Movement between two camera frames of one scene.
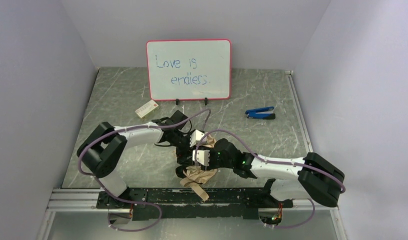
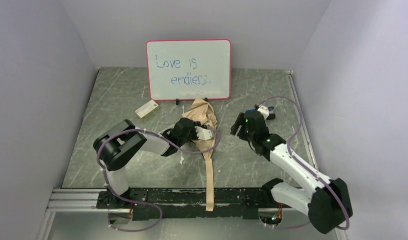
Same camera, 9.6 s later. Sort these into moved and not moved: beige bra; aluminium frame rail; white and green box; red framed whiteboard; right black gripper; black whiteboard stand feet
Moved: beige bra; right black gripper
Not moved: black whiteboard stand feet; red framed whiteboard; white and green box; aluminium frame rail
